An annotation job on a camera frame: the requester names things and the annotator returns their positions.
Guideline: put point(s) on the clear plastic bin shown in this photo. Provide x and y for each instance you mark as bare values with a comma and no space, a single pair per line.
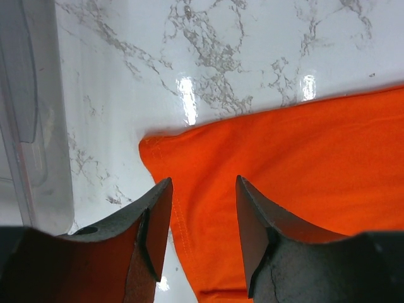
33,120

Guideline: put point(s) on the orange t shirt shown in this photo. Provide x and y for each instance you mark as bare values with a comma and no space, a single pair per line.
337,163

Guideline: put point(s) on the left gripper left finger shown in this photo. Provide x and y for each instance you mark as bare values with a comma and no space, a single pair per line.
117,259

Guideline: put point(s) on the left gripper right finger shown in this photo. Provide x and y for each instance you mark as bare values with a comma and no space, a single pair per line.
288,259

